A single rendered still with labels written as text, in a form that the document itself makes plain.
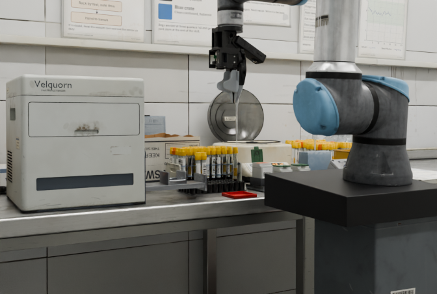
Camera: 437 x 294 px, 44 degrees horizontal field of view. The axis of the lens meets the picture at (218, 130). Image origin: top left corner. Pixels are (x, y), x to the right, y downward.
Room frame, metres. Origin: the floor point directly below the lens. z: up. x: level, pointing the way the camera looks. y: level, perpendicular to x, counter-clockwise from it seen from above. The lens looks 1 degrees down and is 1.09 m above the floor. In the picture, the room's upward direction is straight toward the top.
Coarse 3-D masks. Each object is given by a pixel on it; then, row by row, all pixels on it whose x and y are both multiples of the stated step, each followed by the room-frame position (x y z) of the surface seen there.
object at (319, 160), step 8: (304, 152) 1.66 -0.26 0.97; (312, 152) 1.65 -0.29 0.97; (320, 152) 1.67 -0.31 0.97; (328, 152) 1.69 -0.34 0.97; (304, 160) 1.66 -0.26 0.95; (312, 160) 1.65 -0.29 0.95; (320, 160) 1.67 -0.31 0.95; (328, 160) 1.69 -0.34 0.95; (312, 168) 1.65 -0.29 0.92; (320, 168) 1.67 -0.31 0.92
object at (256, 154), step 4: (256, 148) 1.57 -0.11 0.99; (252, 152) 1.56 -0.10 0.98; (256, 152) 1.57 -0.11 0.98; (260, 152) 1.57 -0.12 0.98; (252, 156) 1.56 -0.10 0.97; (256, 156) 1.57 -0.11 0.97; (260, 156) 1.57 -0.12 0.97; (252, 160) 1.56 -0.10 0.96; (256, 160) 1.56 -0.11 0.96; (260, 160) 1.57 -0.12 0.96
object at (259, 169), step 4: (252, 164) 1.55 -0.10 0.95; (256, 164) 1.53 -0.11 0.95; (260, 164) 1.52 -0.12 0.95; (264, 164) 1.53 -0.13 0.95; (268, 164) 1.54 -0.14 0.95; (252, 168) 1.55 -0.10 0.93; (256, 168) 1.53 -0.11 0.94; (260, 168) 1.52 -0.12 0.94; (264, 168) 1.52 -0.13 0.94; (268, 168) 1.53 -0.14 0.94; (272, 168) 1.53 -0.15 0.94; (252, 172) 1.55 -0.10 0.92; (256, 172) 1.53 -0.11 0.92; (260, 172) 1.52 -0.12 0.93; (264, 172) 1.52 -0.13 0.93; (268, 172) 1.53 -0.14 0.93; (272, 172) 1.53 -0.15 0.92; (252, 176) 1.55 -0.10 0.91; (256, 176) 1.53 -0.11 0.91; (260, 176) 1.52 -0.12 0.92; (264, 176) 1.52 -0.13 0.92
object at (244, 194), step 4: (228, 192) 1.44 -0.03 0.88; (232, 192) 1.44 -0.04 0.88; (236, 192) 1.45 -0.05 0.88; (240, 192) 1.45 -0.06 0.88; (244, 192) 1.45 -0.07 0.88; (228, 196) 1.40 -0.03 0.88; (232, 196) 1.38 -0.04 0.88; (236, 196) 1.37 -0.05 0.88; (240, 196) 1.38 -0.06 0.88; (244, 196) 1.38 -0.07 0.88; (248, 196) 1.39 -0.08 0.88; (252, 196) 1.40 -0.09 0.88; (256, 196) 1.40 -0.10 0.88
